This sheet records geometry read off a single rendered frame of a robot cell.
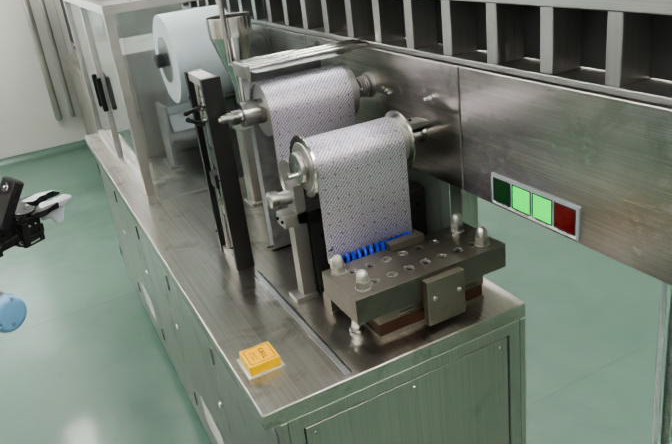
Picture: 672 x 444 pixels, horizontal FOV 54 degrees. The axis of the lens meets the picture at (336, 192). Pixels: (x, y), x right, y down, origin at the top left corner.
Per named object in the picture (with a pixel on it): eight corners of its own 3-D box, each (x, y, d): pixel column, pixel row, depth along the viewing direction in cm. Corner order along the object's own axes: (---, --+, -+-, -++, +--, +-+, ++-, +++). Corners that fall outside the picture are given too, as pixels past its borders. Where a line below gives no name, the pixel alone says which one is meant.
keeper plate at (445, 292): (424, 322, 148) (421, 280, 144) (460, 307, 152) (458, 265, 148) (431, 327, 146) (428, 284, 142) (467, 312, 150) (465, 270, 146)
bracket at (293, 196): (288, 296, 168) (269, 185, 156) (310, 288, 170) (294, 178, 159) (296, 304, 163) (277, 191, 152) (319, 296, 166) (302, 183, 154)
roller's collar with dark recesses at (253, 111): (238, 124, 172) (234, 101, 169) (260, 119, 174) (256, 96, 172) (247, 130, 166) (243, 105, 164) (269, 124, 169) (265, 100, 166)
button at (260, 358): (240, 361, 144) (238, 351, 143) (269, 349, 147) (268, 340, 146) (251, 377, 138) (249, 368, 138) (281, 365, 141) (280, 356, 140)
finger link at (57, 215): (73, 213, 161) (38, 227, 154) (69, 191, 158) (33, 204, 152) (81, 216, 159) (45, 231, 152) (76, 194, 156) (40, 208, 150)
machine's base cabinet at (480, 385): (129, 285, 374) (90, 142, 341) (236, 251, 399) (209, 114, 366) (328, 703, 162) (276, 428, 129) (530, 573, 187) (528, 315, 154)
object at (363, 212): (328, 263, 156) (318, 191, 149) (411, 234, 165) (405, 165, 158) (329, 264, 155) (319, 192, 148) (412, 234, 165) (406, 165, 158)
